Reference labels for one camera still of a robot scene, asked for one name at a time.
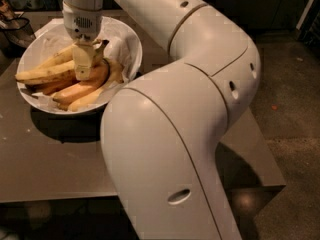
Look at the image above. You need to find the white ceramic bowl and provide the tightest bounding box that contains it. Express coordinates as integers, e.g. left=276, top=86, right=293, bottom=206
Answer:
left=16, top=15, right=143, bottom=116

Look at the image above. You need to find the front yellow banana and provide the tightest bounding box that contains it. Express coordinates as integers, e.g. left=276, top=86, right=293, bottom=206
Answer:
left=58, top=59, right=124, bottom=112

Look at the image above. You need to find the small orange banana underneath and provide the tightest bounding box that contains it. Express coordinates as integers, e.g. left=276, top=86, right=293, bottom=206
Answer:
left=33, top=80, right=76, bottom=95

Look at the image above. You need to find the long spotted yellow banana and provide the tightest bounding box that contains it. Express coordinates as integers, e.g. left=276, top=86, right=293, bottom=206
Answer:
left=15, top=40, right=108, bottom=85

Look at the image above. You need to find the top yellow banana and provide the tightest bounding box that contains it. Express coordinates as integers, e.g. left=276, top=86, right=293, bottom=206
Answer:
left=36, top=38, right=102, bottom=70

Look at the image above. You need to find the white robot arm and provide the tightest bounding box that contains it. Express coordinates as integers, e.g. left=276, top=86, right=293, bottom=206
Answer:
left=63, top=0, right=261, bottom=240

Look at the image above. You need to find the white paper bowl liner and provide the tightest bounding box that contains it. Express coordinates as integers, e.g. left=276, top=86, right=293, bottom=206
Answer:
left=20, top=13, right=139, bottom=112

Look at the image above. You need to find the orange ripe banana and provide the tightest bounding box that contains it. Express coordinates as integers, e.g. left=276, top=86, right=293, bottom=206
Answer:
left=53, top=62, right=109, bottom=104

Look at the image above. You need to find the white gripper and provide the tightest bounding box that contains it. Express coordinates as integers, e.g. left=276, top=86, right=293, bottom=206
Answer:
left=63, top=3, right=102, bottom=81

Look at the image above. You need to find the black wire basket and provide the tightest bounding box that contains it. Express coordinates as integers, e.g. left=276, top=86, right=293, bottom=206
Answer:
left=0, top=17, right=36, bottom=58

